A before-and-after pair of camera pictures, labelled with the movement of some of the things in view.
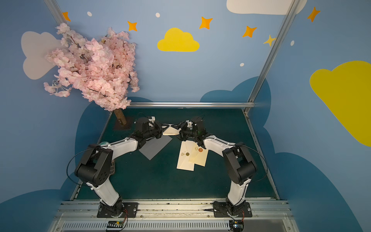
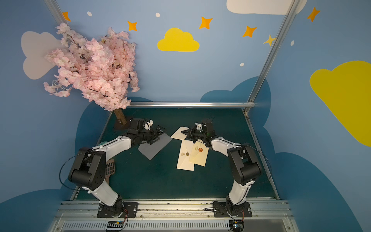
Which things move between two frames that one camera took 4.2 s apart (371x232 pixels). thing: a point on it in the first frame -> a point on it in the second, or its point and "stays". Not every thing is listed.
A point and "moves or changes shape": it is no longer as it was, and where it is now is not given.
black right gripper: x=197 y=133 -> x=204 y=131
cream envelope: x=198 y=155 stays
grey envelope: x=153 y=145 stays
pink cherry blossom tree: x=104 y=69 stays
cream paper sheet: x=170 y=131 moves or changes shape
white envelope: x=186 y=148 stays
